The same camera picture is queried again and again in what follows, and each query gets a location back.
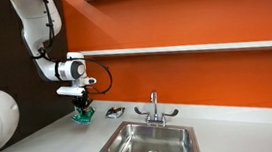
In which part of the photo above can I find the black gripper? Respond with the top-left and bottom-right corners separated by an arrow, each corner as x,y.
70,93 -> 94,114

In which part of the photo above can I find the green snack packet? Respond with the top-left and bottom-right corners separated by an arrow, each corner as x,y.
70,105 -> 97,126

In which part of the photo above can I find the silver black snack packet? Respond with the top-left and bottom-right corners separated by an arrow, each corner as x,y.
104,104 -> 127,120

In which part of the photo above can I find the chrome faucet with black levers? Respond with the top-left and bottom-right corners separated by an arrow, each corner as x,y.
132,87 -> 181,130

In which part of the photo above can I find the stainless steel sink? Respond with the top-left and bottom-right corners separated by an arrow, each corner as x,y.
92,113 -> 203,152

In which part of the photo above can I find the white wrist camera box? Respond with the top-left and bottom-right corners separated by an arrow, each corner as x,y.
55,83 -> 88,100

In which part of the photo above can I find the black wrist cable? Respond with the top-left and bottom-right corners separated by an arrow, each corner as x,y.
82,54 -> 115,97

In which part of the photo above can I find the white wall shelf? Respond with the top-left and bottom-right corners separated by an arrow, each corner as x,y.
76,32 -> 272,70

